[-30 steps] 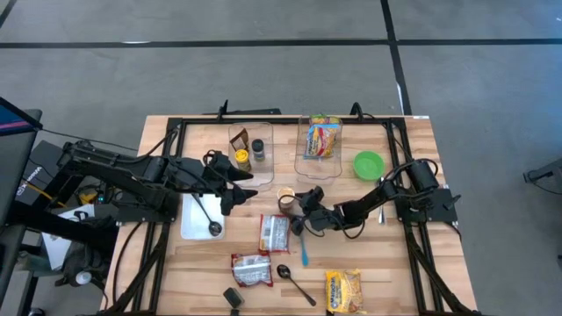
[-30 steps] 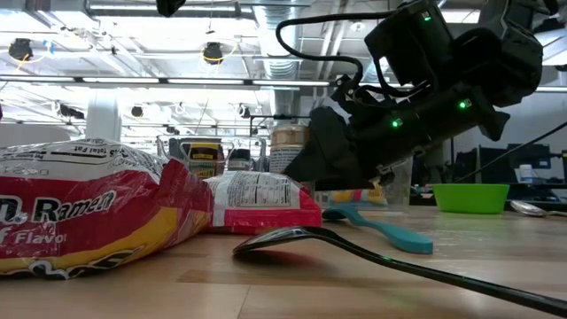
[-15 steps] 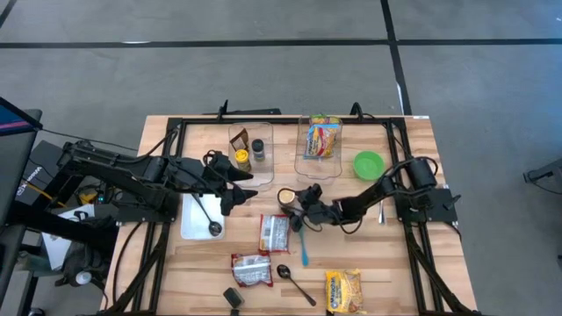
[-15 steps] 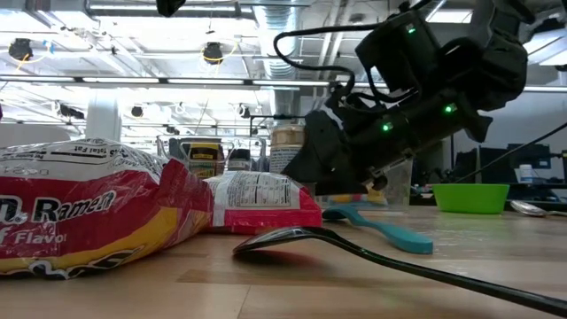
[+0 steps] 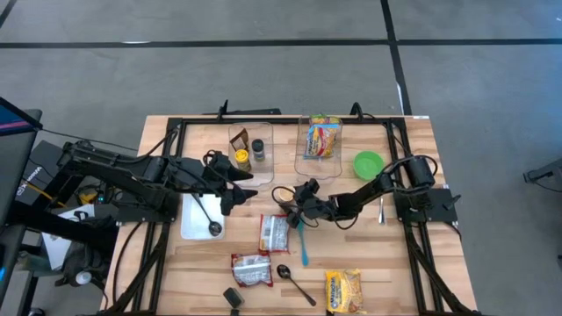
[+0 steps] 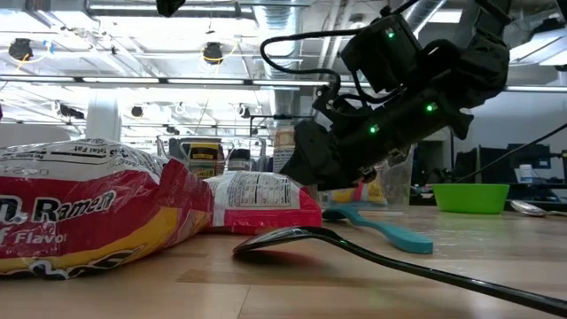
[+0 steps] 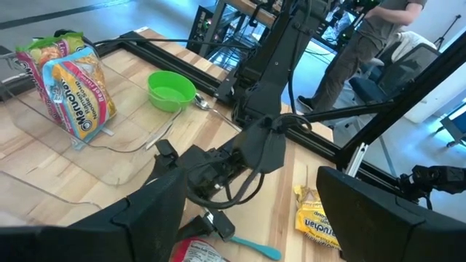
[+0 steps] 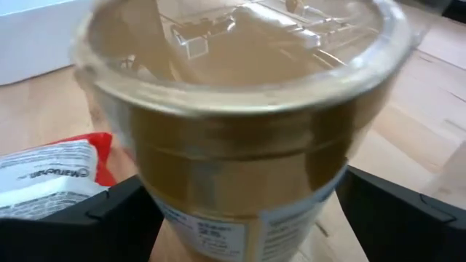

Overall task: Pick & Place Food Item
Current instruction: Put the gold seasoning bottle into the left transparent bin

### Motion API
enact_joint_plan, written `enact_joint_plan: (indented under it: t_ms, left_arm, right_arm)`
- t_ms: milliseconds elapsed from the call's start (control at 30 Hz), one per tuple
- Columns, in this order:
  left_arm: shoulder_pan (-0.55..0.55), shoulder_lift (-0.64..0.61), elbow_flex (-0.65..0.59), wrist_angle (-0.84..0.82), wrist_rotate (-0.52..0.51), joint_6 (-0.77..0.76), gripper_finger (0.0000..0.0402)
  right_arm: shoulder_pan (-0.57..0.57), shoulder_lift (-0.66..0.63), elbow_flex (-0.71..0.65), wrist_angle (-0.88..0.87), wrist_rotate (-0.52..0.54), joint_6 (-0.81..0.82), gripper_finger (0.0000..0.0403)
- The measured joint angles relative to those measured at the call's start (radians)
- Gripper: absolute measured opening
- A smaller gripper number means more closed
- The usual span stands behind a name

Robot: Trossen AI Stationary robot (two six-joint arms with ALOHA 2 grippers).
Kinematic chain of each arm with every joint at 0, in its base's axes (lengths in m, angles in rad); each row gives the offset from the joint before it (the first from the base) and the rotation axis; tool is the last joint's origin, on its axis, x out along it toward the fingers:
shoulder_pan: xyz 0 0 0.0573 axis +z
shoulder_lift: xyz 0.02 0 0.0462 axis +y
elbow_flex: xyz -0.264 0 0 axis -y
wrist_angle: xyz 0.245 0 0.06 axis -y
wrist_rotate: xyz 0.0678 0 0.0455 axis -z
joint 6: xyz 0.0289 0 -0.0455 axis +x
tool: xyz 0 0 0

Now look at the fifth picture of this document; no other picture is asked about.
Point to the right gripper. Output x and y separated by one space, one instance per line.
318 206

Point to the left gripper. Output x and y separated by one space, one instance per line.
211 175

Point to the yellow lid jar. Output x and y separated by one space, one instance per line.
242 159

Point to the black lid spice jar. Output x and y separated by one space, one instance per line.
258 149

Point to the brown snack pouch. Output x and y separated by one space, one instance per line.
239 140

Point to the blue beef ramen packet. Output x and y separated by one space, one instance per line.
322 141

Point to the lime chili shrimp ramen packet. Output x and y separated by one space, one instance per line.
325 119

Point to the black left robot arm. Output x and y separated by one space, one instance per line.
114 171

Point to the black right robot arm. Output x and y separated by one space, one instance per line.
364 193

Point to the clear plastic bin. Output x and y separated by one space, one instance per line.
318 169
265 175

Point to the red ramen noodle packet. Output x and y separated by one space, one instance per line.
252 270
274 232

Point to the teal plastic spoon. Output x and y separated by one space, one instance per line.
303 246

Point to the black spoon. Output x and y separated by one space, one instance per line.
285 272
215 228

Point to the white rectangular tray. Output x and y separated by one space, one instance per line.
195 224

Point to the green plastic bowl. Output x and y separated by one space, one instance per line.
369 165

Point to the silver metal spoon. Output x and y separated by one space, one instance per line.
382 213

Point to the yellow ramen noodle packet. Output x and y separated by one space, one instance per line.
344 290

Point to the white round bottle cap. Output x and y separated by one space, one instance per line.
83 277

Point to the white paper sheet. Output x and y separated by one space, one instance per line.
57 250

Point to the black box white lettering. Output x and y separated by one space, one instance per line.
39 167

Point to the dark computer monitor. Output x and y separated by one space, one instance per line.
17 167

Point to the black clamp bracket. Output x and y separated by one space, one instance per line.
358 109
246 112

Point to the black metal rig frame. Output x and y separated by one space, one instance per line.
285 119

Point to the small black table camera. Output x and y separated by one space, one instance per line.
233 297

